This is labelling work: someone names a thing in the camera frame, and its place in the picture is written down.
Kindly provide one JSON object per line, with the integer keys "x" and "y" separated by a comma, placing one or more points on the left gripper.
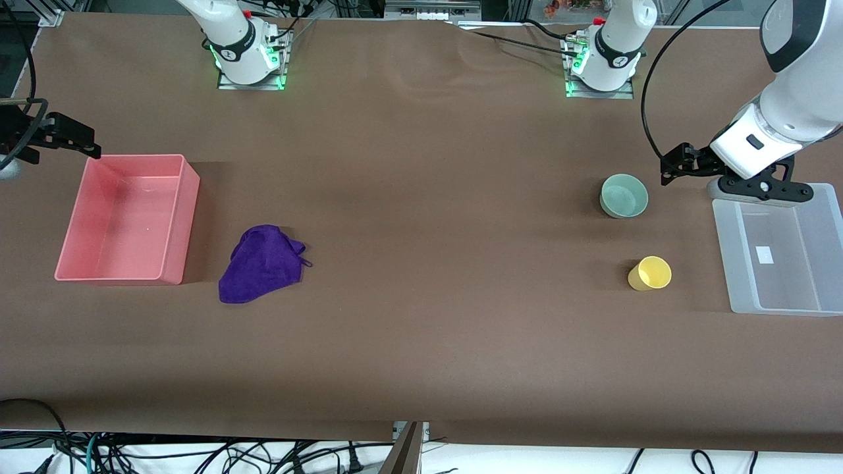
{"x": 699, "y": 160}

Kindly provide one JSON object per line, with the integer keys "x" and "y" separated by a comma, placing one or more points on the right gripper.
{"x": 14, "y": 130}

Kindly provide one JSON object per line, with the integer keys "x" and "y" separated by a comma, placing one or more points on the pale green bowl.
{"x": 622, "y": 197}

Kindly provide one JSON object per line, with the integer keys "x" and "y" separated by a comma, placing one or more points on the yellow cup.
{"x": 652, "y": 273}

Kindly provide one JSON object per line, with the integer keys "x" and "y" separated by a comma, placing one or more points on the purple cloth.
{"x": 260, "y": 263}

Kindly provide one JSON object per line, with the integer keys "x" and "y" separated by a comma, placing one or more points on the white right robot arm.
{"x": 230, "y": 33}

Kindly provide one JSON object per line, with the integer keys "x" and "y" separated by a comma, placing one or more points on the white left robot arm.
{"x": 803, "y": 99}

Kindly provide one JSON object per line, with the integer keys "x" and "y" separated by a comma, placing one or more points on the pink plastic bin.
{"x": 118, "y": 224}

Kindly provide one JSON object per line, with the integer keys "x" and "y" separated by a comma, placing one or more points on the translucent plastic bin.
{"x": 790, "y": 283}

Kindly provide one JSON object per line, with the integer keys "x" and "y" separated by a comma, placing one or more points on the orange toy items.
{"x": 566, "y": 6}

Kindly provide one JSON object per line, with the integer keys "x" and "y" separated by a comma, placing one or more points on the brown table cover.
{"x": 421, "y": 276}

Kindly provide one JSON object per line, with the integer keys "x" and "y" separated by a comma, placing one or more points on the white power strip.
{"x": 428, "y": 13}

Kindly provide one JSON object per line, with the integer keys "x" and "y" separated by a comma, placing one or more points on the brown table leg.
{"x": 405, "y": 457}

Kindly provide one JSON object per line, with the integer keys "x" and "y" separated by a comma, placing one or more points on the black power plug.
{"x": 354, "y": 464}

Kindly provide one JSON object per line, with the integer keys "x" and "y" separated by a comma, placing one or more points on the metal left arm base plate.
{"x": 625, "y": 93}

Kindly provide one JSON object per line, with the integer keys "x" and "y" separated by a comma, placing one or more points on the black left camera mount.
{"x": 790, "y": 193}

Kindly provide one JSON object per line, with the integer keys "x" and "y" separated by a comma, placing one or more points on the metal corner bracket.
{"x": 51, "y": 14}

